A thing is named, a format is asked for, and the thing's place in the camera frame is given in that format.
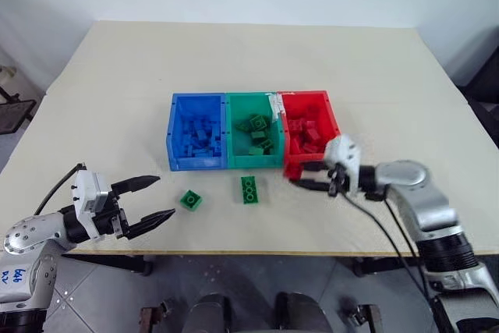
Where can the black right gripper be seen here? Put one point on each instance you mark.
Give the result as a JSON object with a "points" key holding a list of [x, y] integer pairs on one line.
{"points": [[337, 179]]}

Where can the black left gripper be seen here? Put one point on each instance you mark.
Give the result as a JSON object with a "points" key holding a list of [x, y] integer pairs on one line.
{"points": [[111, 220]]}

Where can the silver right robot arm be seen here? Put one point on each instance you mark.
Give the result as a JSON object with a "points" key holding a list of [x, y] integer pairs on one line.
{"points": [[429, 208]]}

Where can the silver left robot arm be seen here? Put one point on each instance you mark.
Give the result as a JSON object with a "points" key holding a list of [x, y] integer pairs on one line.
{"points": [[31, 231]]}

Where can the red building block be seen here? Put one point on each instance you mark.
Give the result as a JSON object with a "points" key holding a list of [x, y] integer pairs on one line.
{"points": [[311, 126], [296, 125], [310, 148], [314, 136]]}

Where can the square green building block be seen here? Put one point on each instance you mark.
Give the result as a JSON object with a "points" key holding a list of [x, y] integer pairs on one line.
{"points": [[192, 200]]}

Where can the red plastic bin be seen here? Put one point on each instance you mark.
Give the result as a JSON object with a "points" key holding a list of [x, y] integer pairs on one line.
{"points": [[331, 114]]}

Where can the long green building block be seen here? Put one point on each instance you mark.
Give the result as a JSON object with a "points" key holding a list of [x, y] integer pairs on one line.
{"points": [[249, 190]]}

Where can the black table leg with caster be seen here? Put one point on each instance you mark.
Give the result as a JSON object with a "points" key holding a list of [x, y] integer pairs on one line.
{"points": [[382, 264], [117, 263]]}

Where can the blue building block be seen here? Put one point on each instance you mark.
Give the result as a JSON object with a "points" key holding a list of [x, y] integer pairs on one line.
{"points": [[200, 134], [215, 147], [191, 150]]}

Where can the white tape strip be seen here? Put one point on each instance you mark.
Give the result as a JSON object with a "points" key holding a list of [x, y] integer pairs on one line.
{"points": [[276, 107]]}

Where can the blue plastic bin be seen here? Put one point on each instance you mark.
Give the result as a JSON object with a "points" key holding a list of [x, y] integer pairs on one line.
{"points": [[177, 130]]}

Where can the green plastic bin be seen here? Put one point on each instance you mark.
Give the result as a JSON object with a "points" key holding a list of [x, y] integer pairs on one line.
{"points": [[234, 153]]}

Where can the dark rounded shape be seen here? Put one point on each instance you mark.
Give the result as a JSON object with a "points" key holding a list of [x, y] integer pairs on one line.
{"points": [[211, 313], [302, 311]]}

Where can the black metal stand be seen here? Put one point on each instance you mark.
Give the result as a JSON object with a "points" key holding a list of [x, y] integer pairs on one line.
{"points": [[13, 110]]}

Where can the dark chair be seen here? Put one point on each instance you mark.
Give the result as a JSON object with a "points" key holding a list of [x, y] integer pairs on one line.
{"points": [[483, 87]]}

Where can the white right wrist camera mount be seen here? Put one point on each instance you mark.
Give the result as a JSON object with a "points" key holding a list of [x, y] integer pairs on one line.
{"points": [[345, 155]]}

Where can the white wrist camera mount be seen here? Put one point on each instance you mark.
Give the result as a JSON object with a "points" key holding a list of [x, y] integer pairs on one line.
{"points": [[345, 155], [89, 192]]}

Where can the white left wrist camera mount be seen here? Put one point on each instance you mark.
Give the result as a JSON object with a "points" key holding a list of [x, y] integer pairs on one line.
{"points": [[89, 192]]}

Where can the brown metal bracket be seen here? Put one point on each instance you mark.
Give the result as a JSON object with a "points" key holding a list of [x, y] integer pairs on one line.
{"points": [[362, 315], [154, 315]]}

